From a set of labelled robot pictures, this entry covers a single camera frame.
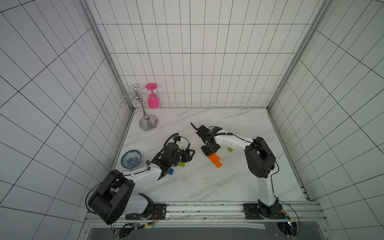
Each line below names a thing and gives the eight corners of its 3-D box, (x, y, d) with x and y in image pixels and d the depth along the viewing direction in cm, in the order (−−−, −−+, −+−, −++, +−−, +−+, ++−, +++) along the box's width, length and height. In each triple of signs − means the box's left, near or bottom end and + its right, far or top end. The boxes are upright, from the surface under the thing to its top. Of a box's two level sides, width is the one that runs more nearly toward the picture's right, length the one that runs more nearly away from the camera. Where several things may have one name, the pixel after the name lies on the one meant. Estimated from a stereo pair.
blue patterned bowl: (121, 168, 89) (118, 165, 86) (126, 153, 96) (124, 150, 92) (140, 168, 89) (138, 165, 86) (143, 153, 96) (142, 150, 92)
